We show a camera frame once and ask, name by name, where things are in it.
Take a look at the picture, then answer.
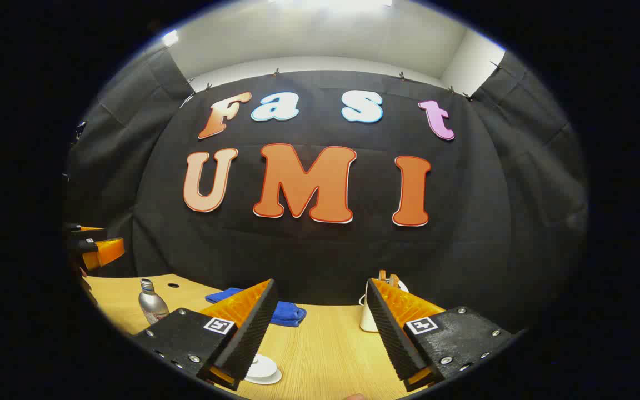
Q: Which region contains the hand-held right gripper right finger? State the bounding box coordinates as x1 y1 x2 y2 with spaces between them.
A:
366 278 521 392

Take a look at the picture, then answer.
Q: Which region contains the white saucer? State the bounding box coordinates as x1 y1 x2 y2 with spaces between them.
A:
244 370 283 385

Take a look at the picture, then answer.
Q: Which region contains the blue folded towel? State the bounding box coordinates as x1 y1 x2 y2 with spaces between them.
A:
205 287 307 327

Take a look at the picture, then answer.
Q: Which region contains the silver water bottle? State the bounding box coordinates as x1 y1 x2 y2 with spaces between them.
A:
138 278 169 326

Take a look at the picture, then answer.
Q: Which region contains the white toaster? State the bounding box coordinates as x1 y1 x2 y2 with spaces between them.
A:
359 278 409 333

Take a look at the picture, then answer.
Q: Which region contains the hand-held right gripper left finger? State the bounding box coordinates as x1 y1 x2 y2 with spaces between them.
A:
131 278 279 391

